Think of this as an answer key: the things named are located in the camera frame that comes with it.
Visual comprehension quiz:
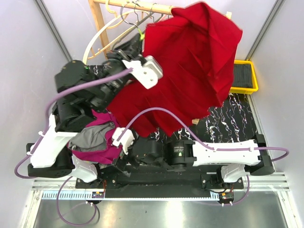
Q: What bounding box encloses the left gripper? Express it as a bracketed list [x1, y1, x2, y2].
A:
[90, 34, 144, 112]

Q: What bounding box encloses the yellow-green hanger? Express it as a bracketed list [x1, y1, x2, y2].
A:
[120, 4, 145, 41]

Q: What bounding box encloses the magenta skirt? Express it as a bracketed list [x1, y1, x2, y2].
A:
[72, 111, 122, 164]

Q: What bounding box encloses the grey hanger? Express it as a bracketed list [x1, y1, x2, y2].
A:
[111, 0, 167, 48]

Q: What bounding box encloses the grey garment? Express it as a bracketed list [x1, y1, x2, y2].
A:
[68, 122, 115, 152]

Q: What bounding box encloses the red skirt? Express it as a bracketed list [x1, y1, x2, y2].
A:
[108, 2, 242, 137]

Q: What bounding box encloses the pink hanger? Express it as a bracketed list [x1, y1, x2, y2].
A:
[160, 14, 171, 21]

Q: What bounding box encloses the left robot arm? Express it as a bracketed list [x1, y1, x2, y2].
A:
[28, 34, 145, 188]

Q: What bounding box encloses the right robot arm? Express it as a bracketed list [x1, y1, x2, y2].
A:
[112, 131, 274, 188]

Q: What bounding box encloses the wooden clothes rack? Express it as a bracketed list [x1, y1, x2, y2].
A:
[88, 0, 233, 125]

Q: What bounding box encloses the dark striped folded cloth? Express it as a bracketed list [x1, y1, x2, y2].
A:
[232, 64, 253, 88]

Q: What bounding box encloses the yellow plastic bin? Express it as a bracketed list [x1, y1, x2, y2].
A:
[230, 60, 258, 95]

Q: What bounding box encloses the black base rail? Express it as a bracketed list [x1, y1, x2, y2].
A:
[76, 165, 244, 199]

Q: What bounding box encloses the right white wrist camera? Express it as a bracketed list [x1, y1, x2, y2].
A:
[112, 127, 135, 155]

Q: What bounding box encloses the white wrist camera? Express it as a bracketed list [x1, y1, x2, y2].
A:
[112, 127, 135, 155]
[122, 56, 163, 89]

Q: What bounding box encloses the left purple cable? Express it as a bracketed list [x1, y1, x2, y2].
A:
[14, 67, 135, 225]

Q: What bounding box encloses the purple cable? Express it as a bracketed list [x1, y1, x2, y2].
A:
[14, 67, 135, 225]
[118, 106, 290, 206]

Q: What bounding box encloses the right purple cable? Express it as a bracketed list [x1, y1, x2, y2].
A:
[118, 106, 290, 206]

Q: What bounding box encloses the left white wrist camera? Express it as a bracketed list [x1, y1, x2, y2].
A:
[122, 56, 163, 89]

